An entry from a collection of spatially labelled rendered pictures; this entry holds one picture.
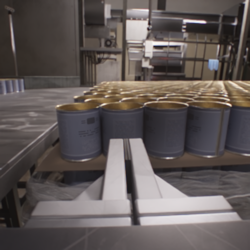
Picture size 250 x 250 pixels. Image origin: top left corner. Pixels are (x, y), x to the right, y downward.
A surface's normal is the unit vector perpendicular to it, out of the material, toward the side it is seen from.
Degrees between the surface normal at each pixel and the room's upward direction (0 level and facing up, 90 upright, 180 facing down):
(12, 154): 0
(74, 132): 90
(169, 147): 90
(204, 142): 91
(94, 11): 90
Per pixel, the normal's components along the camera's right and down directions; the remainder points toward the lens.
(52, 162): -0.02, -0.96
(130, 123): 0.33, 0.26
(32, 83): 0.74, 0.20
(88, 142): 0.57, 0.22
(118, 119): -0.18, 0.27
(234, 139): -0.77, 0.18
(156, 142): -0.48, 0.24
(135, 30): 0.04, 0.42
